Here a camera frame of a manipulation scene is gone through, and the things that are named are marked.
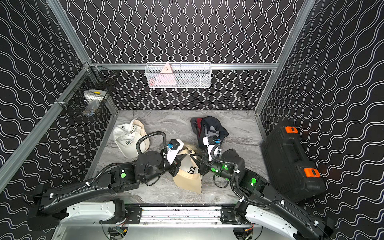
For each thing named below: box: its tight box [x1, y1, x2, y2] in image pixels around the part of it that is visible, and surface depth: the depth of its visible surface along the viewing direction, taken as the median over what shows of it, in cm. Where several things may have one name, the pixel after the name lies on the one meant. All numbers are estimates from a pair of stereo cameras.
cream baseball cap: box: [132, 120, 150, 153], surface depth 102 cm
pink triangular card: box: [155, 63, 176, 86], surface depth 92 cm
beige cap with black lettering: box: [173, 144, 202, 194], surface depth 70 cm
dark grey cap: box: [203, 116, 229, 141], surface depth 103 cm
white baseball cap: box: [113, 117, 142, 159], surface depth 102 cm
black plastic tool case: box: [260, 122, 326, 201], surface depth 71 cm
